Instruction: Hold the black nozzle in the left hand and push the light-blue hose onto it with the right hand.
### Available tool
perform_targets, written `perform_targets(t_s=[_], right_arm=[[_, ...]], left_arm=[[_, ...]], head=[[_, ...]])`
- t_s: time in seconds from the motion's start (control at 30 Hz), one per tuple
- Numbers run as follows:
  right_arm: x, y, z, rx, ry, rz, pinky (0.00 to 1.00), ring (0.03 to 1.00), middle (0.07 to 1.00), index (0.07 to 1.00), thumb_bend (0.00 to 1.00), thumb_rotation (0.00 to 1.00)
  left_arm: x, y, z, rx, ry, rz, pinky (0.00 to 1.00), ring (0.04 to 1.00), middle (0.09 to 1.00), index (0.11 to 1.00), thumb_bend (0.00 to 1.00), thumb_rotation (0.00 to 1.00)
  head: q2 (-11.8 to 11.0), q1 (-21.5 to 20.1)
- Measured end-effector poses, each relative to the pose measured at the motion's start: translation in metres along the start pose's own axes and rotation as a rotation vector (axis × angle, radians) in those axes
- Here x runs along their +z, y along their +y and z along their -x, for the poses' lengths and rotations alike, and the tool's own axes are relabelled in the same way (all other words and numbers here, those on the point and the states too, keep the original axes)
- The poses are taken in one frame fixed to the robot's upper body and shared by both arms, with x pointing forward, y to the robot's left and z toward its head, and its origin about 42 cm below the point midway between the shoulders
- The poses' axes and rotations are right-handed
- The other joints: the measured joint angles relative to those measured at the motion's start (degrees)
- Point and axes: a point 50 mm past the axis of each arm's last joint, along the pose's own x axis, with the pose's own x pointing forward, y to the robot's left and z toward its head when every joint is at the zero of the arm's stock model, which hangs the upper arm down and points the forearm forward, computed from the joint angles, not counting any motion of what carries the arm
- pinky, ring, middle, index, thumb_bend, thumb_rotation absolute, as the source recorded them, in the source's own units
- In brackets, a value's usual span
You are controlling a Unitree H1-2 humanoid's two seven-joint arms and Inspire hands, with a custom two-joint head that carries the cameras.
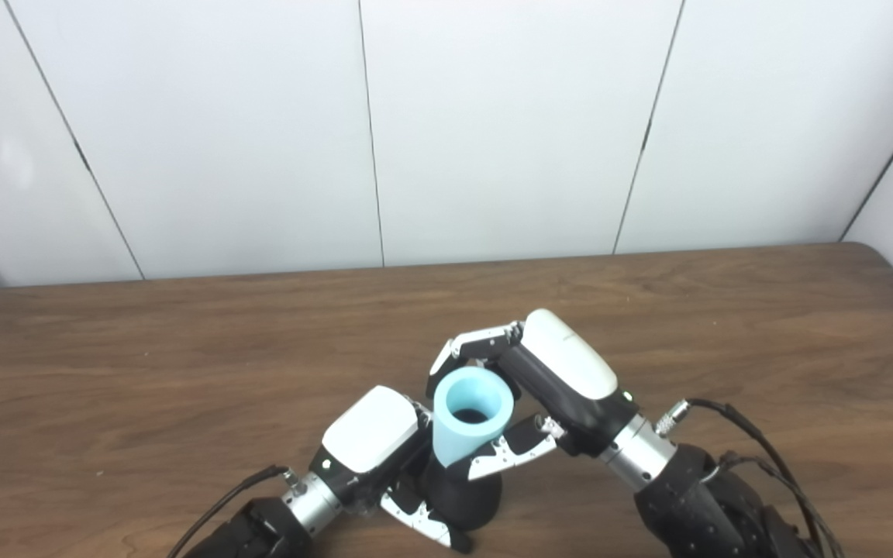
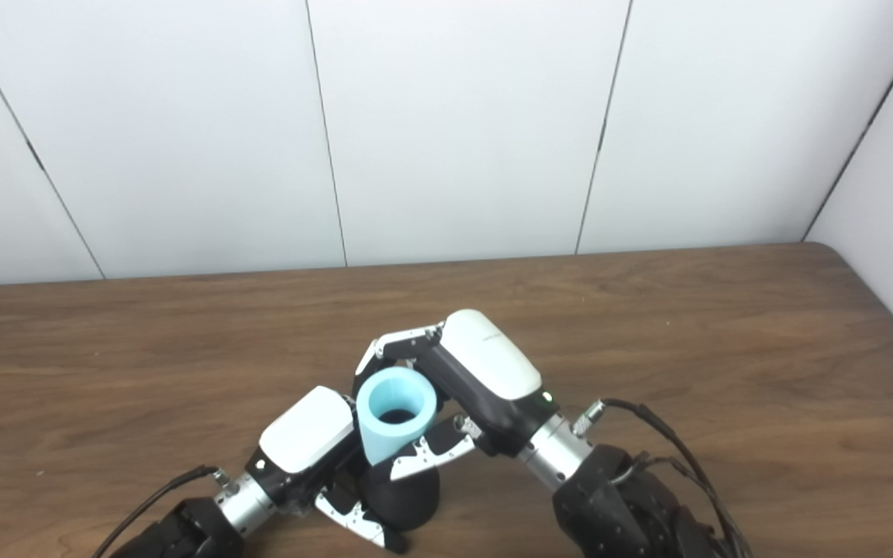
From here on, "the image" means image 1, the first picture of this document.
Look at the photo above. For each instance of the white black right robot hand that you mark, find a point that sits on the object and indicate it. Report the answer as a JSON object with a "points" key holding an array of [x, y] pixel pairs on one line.
{"points": [[570, 372]]}

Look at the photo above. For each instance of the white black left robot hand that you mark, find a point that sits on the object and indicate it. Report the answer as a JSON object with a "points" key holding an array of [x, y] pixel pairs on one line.
{"points": [[373, 434]]}

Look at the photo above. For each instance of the black flared nozzle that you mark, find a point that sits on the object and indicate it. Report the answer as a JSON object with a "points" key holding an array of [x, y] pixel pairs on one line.
{"points": [[466, 496]]}

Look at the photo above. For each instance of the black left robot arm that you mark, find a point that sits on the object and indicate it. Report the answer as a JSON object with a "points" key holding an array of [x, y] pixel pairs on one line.
{"points": [[260, 531]]}

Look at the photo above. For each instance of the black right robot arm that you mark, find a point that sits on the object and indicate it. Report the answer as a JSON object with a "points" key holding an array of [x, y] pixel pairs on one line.
{"points": [[694, 496]]}

